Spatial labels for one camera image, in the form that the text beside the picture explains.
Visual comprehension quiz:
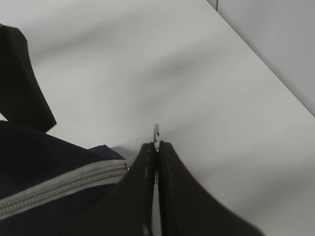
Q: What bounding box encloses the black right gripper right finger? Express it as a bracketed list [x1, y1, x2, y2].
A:
[158, 142, 263, 236]

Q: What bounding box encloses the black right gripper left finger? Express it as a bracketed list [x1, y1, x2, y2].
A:
[81, 143, 155, 236]

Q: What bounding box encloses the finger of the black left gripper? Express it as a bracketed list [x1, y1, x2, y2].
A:
[0, 25, 57, 132]

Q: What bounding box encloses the navy and white lunch bag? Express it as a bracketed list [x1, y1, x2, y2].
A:
[0, 121, 133, 236]

